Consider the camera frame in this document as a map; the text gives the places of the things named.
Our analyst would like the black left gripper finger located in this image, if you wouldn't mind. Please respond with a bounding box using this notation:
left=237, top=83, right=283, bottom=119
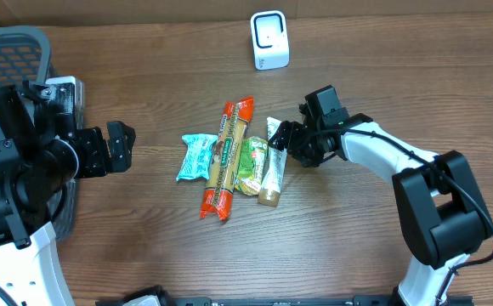
left=106, top=121, right=136, bottom=149
left=107, top=138, right=132, bottom=173

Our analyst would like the green snack packet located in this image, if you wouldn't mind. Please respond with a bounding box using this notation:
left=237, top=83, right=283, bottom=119
left=235, top=137, right=268, bottom=196

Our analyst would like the orange spaghetti packet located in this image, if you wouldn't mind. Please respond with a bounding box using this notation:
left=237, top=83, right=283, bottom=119
left=200, top=97, right=254, bottom=220

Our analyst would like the white tube with gold cap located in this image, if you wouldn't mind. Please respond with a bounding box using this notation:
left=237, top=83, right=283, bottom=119
left=258, top=116, right=288, bottom=208

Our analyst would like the mint green wipes packet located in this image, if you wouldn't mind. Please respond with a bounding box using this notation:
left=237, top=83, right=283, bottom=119
left=176, top=133, right=218, bottom=181

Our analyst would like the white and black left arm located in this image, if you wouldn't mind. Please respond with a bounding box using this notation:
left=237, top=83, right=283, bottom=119
left=0, top=81, right=135, bottom=305

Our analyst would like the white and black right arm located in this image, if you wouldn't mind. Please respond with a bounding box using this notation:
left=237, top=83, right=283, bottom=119
left=269, top=114, right=493, bottom=305

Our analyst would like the white barcode scanner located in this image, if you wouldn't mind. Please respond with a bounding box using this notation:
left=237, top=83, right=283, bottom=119
left=250, top=10, right=290, bottom=71

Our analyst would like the grey plastic shopping basket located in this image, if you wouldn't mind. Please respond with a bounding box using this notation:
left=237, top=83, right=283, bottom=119
left=0, top=25, right=86, bottom=242

